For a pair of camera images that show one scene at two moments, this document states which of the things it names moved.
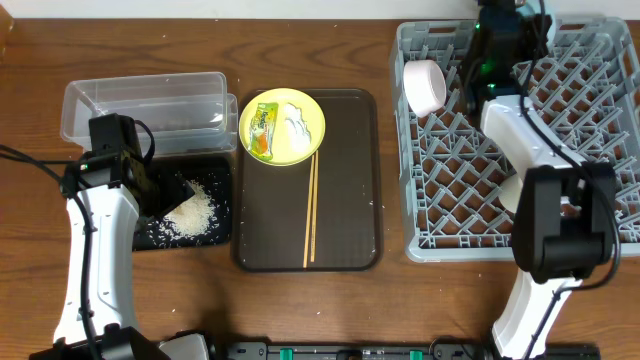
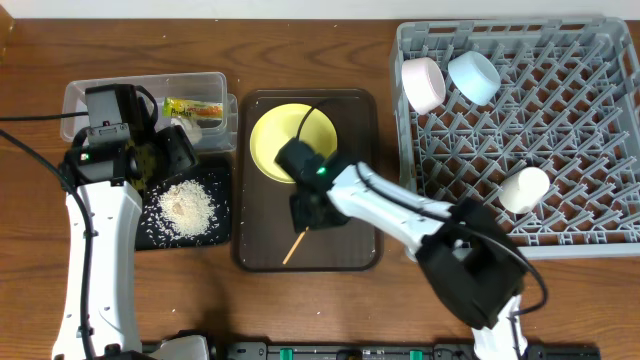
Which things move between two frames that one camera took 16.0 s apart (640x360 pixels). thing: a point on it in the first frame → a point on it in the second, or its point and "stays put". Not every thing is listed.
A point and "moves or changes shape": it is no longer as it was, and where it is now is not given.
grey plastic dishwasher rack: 584,87 stays put
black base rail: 390,351 stays put
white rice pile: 195,217 stays put
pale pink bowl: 424,86 stays put
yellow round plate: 310,111 → 282,125
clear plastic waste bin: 188,113 stays put
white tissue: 297,127 → 192,129
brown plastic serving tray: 323,214 stays put
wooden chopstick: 309,213 → 295,246
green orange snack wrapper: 262,131 → 183,108
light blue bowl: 532,8 moves or changes shape
